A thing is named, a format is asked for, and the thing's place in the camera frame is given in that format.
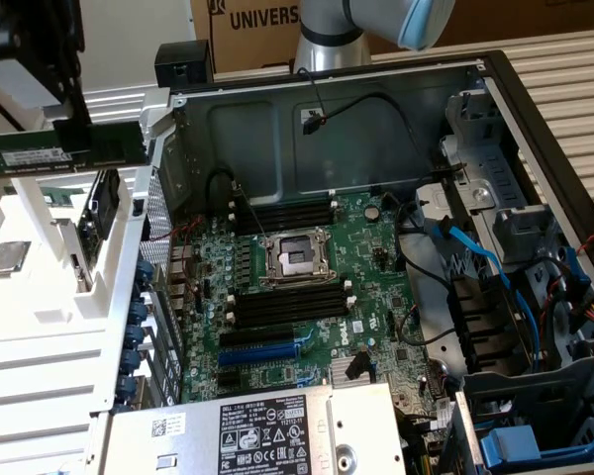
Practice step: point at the short black expansion slot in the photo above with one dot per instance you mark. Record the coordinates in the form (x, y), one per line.
(228, 380)

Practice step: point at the silver CPU chip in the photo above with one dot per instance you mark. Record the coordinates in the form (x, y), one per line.
(7, 257)

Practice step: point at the silver finned heatsink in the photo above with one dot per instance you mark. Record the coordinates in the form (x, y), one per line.
(344, 368)

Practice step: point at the light blue slot latch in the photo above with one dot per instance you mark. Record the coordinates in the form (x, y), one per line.
(308, 344)
(307, 380)

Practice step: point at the blue expansion slot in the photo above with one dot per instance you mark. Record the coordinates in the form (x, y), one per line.
(257, 354)

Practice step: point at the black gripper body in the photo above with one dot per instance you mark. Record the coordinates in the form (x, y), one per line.
(39, 29)

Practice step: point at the grey open PC case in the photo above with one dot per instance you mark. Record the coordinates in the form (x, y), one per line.
(257, 138)

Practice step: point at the white parts rack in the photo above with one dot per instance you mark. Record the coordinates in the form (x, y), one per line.
(39, 297)

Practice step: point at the silver coin battery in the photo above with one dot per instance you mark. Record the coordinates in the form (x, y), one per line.
(373, 213)

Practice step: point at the black RAM slot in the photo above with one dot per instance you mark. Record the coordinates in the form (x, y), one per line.
(284, 218)
(292, 300)
(284, 212)
(284, 225)
(292, 316)
(292, 293)
(292, 308)
(284, 205)

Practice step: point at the plain brown carton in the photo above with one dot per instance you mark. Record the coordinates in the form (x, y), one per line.
(500, 20)

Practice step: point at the silver rear port block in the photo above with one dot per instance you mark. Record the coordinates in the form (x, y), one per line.
(181, 269)
(179, 290)
(179, 308)
(181, 253)

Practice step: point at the grey metal drive cage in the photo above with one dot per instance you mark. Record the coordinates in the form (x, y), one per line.
(534, 396)

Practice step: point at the brown carton with print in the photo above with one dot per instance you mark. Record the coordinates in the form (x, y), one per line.
(247, 39)

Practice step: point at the silver CPU socket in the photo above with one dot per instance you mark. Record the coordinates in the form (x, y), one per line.
(294, 257)

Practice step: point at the grey power supply unit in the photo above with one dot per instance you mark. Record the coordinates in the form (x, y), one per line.
(188, 435)

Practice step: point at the silver metal disk bay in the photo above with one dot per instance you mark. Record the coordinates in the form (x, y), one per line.
(485, 163)

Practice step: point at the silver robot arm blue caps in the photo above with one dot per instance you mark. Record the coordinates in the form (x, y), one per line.
(326, 49)

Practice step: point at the green motherboard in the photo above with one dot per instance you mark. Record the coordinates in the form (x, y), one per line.
(366, 297)

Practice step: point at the blue card retainer clip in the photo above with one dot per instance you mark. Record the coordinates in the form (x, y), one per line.
(126, 389)
(145, 274)
(130, 362)
(137, 308)
(134, 336)

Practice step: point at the thin metal locking lever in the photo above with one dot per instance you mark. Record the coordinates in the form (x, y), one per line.
(250, 213)

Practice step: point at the black box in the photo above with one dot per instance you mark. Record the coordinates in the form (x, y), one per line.
(183, 64)

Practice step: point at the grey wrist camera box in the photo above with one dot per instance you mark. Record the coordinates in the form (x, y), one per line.
(15, 84)

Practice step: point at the black graphics card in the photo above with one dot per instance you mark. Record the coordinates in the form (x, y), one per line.
(104, 203)

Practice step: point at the long black expansion slot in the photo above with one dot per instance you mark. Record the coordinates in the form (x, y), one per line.
(257, 336)

